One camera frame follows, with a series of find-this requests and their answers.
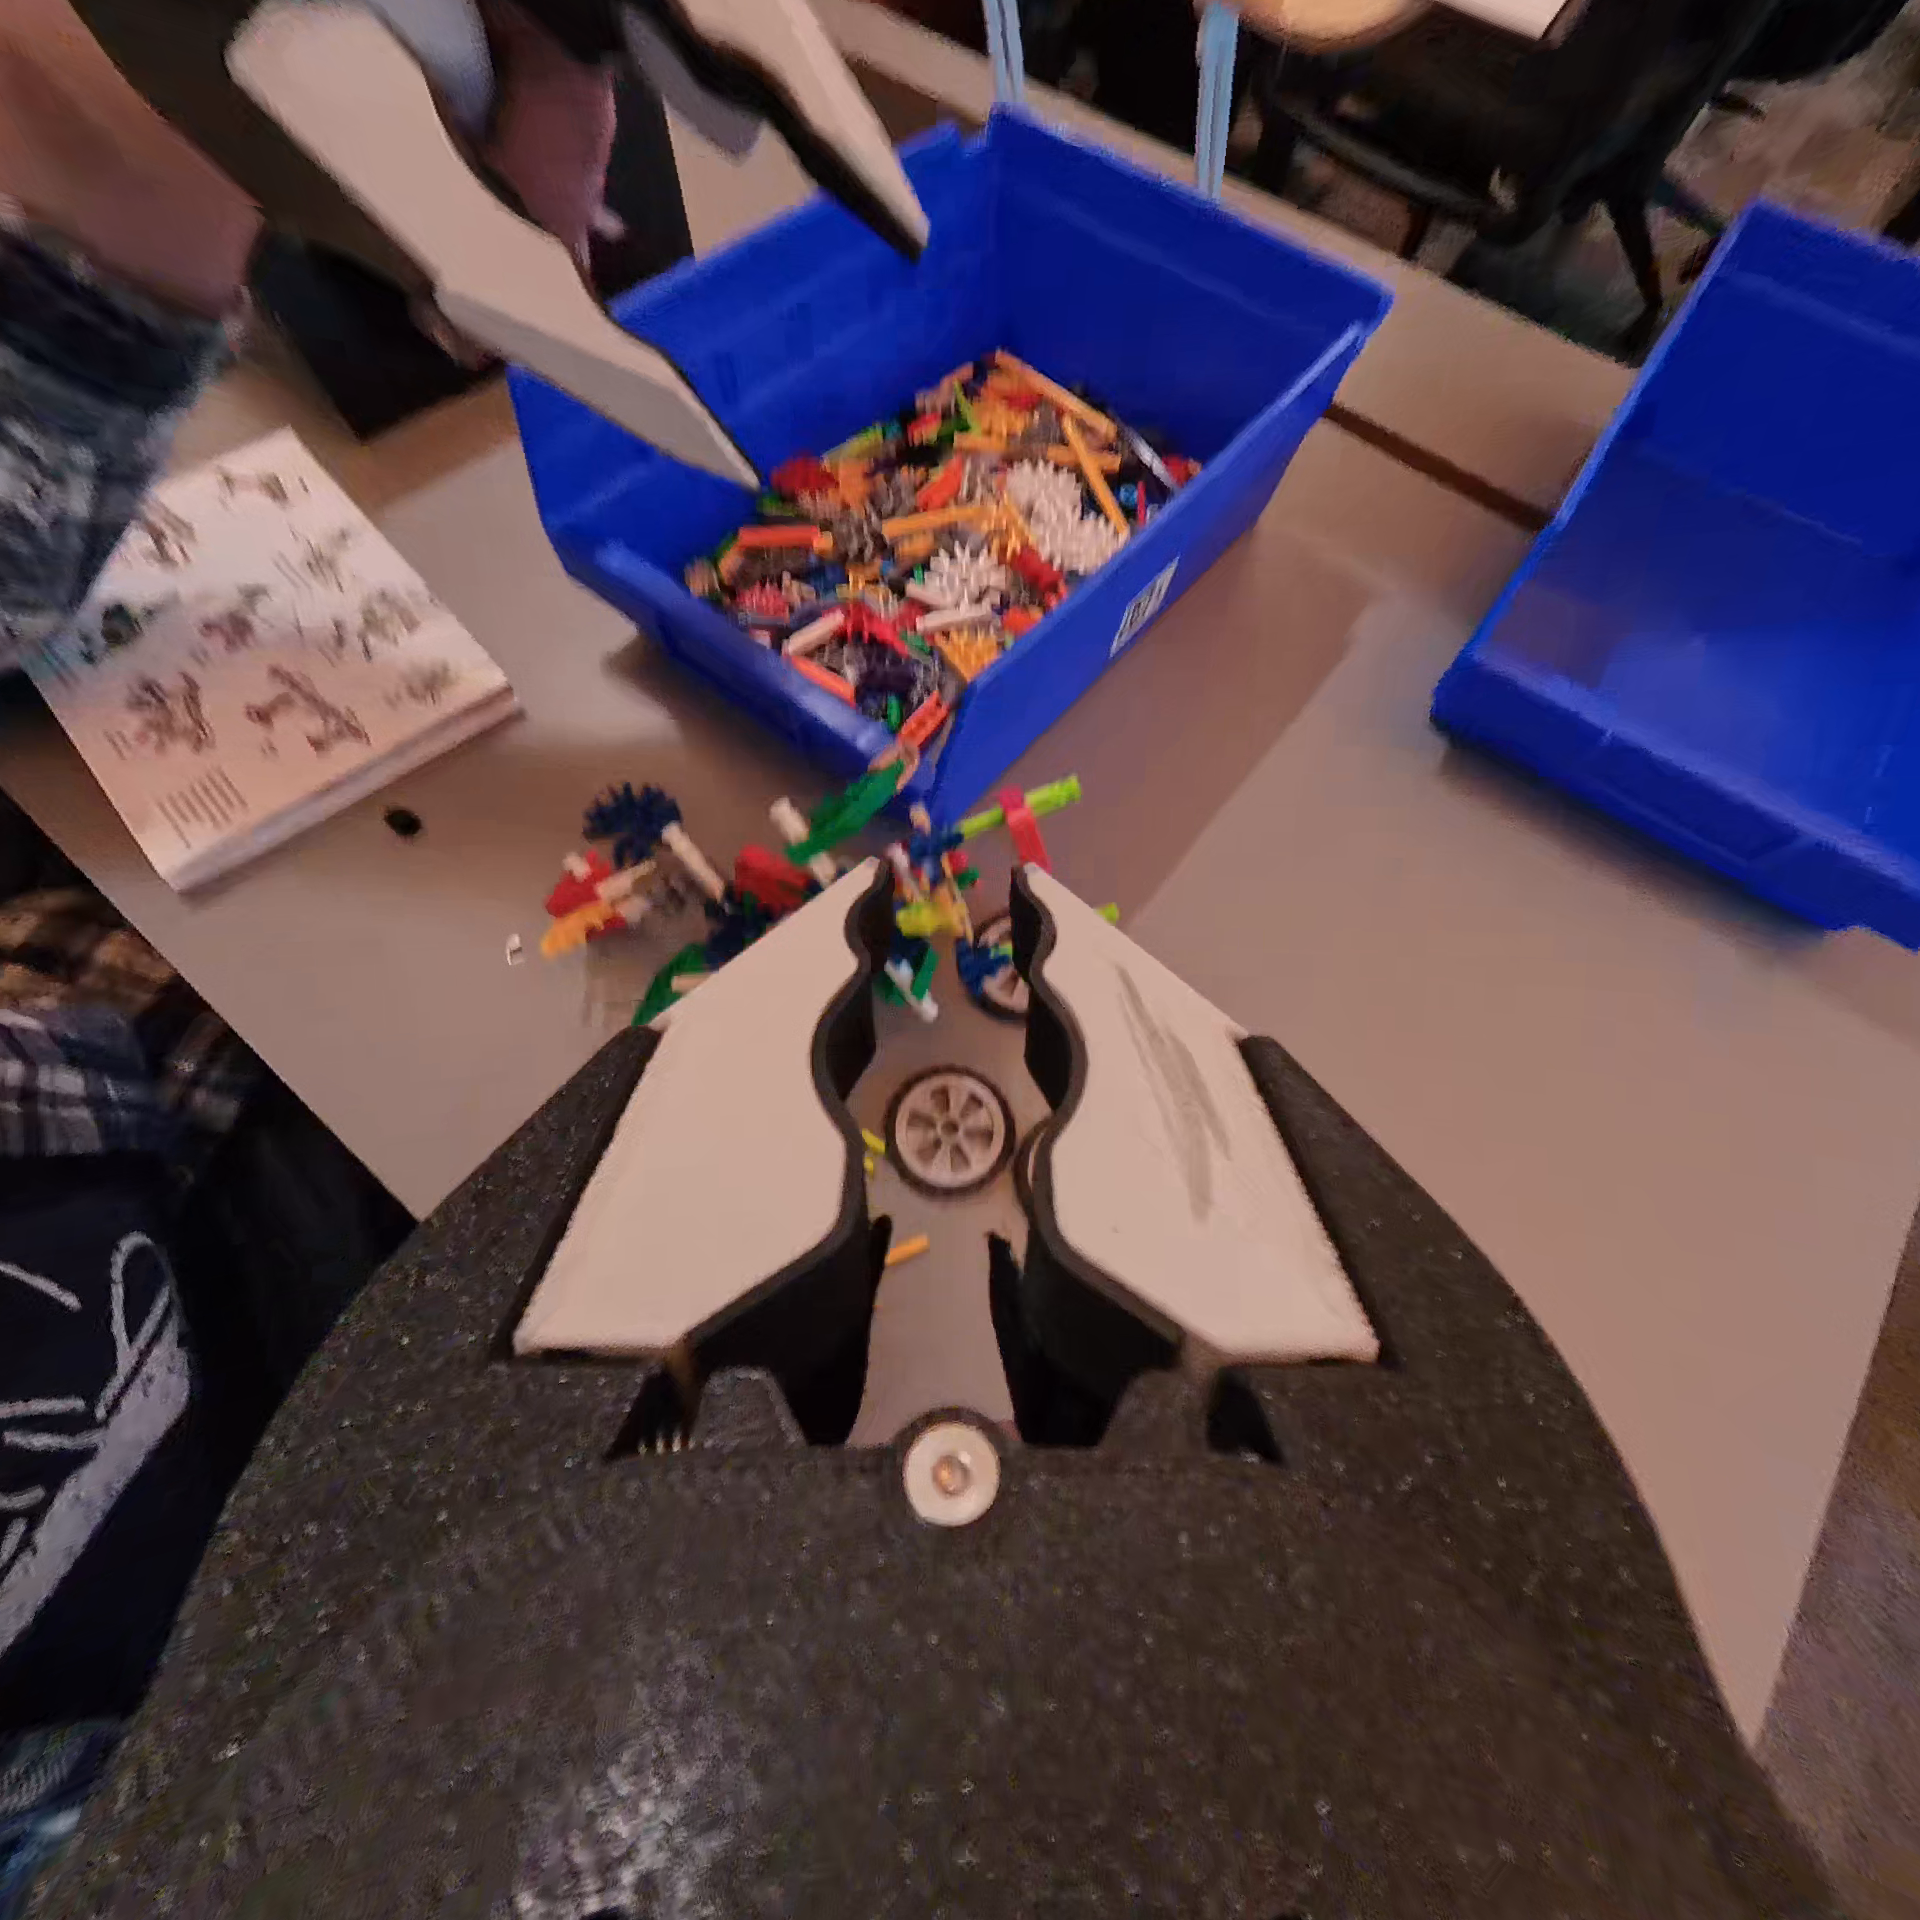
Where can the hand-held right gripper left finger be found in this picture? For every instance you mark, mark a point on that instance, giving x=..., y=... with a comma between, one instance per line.
x=689, y=1199

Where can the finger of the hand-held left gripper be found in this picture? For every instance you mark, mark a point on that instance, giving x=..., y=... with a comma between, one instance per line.
x=808, y=104
x=450, y=211

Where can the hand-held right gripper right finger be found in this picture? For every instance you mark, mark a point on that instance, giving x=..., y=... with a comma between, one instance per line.
x=1200, y=1199

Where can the blue plastic bin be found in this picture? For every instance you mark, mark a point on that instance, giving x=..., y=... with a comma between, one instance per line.
x=1168, y=269
x=1710, y=602

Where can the pile of colourful toy pieces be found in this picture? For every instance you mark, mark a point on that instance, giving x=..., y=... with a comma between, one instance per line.
x=931, y=544

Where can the printed toy model leaflet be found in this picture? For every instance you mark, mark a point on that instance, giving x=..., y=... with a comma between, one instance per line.
x=271, y=644

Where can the person's left forearm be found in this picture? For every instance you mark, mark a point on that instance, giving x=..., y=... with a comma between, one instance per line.
x=104, y=330

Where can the person's left hand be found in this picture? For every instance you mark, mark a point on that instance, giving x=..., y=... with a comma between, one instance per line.
x=556, y=151

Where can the grey toy wheel black tire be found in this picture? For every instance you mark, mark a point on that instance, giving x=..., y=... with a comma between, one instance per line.
x=952, y=1132

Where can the blue snowflake toy connector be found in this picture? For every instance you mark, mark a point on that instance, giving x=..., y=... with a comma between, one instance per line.
x=635, y=819

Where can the small black toy bit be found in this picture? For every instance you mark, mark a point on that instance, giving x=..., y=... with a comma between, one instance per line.
x=403, y=819

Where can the person's clothed body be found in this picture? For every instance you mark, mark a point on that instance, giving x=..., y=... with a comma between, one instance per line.
x=123, y=1291

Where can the black office chair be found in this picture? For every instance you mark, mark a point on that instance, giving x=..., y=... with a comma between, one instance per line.
x=1533, y=136

